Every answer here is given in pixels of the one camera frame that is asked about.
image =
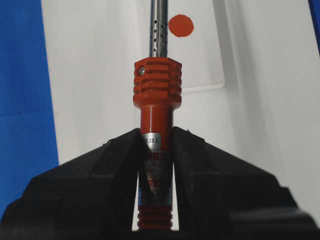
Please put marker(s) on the large white base board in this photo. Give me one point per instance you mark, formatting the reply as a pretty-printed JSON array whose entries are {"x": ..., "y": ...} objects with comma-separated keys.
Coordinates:
[{"x": 266, "y": 113}]

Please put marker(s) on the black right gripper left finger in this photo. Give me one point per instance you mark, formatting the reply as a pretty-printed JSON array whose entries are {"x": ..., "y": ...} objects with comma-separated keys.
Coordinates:
[{"x": 91, "y": 197}]

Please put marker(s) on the red handled soldering iron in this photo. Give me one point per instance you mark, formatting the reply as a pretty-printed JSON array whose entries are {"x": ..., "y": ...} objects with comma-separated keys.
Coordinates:
[{"x": 157, "y": 93}]

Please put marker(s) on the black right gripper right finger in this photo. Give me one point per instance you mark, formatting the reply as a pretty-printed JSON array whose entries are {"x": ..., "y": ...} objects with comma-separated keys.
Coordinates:
[{"x": 221, "y": 197}]

